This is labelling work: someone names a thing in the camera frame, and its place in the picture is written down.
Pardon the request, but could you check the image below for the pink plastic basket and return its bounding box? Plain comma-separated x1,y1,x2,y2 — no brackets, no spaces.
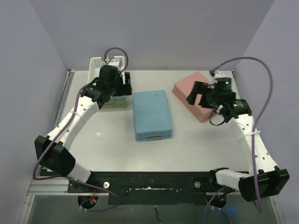
171,71,225,124

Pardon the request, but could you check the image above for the blue plastic basket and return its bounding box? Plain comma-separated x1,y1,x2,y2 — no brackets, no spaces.
132,90,172,142
110,96,126,101

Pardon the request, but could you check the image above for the white plastic basket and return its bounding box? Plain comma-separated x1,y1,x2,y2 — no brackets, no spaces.
87,56,127,83

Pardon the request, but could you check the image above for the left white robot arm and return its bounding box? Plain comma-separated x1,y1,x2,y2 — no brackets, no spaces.
33,65,132,192

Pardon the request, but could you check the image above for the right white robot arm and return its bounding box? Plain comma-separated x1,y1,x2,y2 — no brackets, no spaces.
186,77,290,202

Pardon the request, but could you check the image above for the green plastic basket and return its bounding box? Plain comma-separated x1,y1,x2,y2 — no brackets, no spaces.
102,100,127,109

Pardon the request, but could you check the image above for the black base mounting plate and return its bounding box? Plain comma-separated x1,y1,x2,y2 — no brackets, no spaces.
67,171,236,206

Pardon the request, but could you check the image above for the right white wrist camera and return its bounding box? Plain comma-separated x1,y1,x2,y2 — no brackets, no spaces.
209,70,225,84

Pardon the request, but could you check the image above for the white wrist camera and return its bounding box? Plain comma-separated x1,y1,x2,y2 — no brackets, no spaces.
106,57,124,72
209,70,225,84

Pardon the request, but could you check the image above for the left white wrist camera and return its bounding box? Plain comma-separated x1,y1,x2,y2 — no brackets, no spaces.
106,57,124,72

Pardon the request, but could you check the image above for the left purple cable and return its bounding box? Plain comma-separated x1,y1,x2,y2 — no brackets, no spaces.
32,48,129,212

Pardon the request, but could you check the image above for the purple cable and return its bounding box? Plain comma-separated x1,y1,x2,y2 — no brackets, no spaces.
209,57,273,214
32,48,129,212

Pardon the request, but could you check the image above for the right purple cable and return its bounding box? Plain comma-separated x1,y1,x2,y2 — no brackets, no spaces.
209,57,273,214

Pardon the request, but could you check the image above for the aluminium frame rail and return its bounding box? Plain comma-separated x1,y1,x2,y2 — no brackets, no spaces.
27,179,110,196

